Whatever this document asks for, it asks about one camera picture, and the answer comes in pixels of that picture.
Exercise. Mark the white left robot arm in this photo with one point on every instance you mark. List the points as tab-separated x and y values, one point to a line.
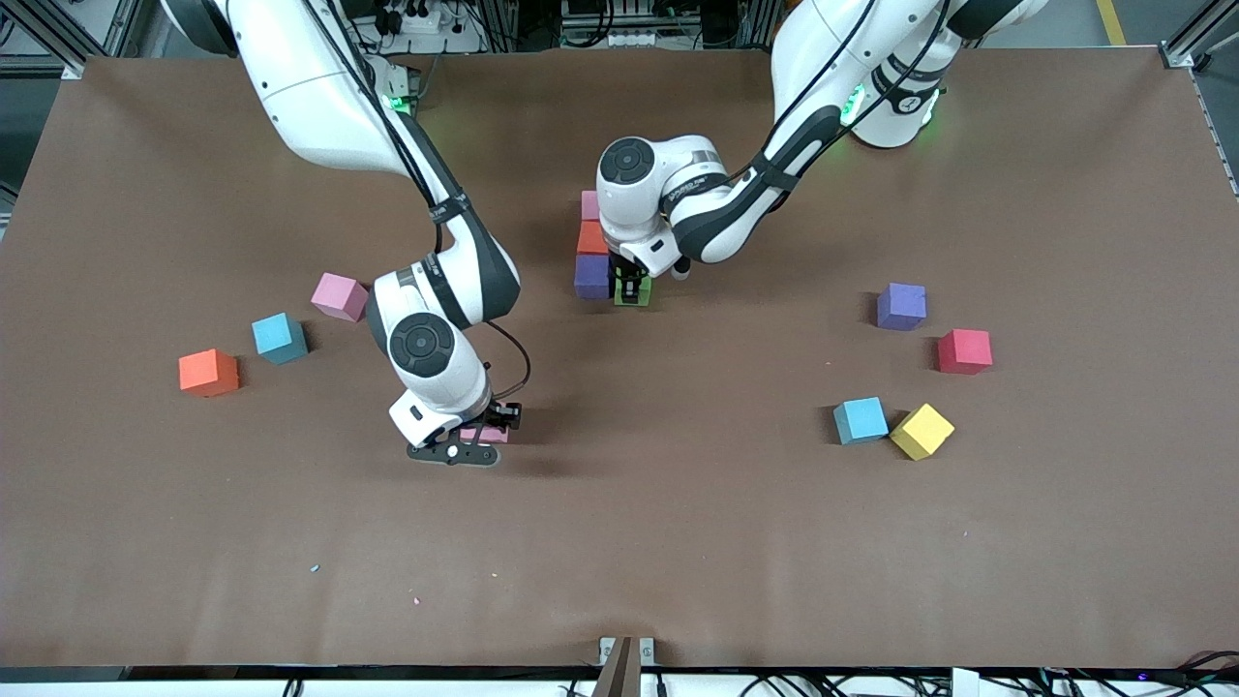
627	162

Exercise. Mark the blue foam cube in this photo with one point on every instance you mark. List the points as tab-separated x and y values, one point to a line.
861	420
279	337

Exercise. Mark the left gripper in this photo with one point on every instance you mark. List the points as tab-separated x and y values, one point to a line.
630	284

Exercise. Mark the orange foam cube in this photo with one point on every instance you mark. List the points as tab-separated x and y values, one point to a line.
208	373
590	238

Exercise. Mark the purple foam cube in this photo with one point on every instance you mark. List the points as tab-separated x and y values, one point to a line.
590	276
901	306

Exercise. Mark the green foam cube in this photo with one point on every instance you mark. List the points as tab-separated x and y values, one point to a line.
649	290

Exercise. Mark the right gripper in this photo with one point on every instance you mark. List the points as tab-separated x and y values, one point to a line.
501	415

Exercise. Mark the pink foam cube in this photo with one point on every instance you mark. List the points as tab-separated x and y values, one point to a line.
588	205
339	296
482	435

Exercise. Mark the black equipment rack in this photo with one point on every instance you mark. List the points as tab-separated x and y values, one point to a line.
721	24

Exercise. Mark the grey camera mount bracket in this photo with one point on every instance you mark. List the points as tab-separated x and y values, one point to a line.
619	673

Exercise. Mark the aluminium frame profile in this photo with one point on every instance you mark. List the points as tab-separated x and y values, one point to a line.
1183	53
48	34

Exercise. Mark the large white power strip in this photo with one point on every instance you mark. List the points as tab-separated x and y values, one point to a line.
440	41

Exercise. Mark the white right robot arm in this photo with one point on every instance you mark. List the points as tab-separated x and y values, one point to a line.
421	344

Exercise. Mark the yellow foam cube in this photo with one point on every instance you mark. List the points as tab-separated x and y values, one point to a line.
921	431

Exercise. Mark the small white power strip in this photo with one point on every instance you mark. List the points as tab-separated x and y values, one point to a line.
634	39

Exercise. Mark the red foam cube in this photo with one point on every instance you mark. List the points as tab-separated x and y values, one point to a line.
964	350

